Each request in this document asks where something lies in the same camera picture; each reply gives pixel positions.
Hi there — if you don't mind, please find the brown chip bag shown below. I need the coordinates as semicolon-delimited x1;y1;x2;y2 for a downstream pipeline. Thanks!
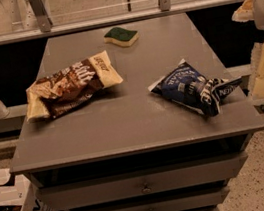
26;50;123;122

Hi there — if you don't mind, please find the green yellow sponge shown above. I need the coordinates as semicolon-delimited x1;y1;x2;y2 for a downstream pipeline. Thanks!
104;27;139;48

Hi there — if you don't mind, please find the grey drawer cabinet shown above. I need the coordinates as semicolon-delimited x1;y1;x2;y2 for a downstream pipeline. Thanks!
12;13;264;211

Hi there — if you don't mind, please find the blue chip bag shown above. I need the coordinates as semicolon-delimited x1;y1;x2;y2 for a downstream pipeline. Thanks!
148;59;242;117

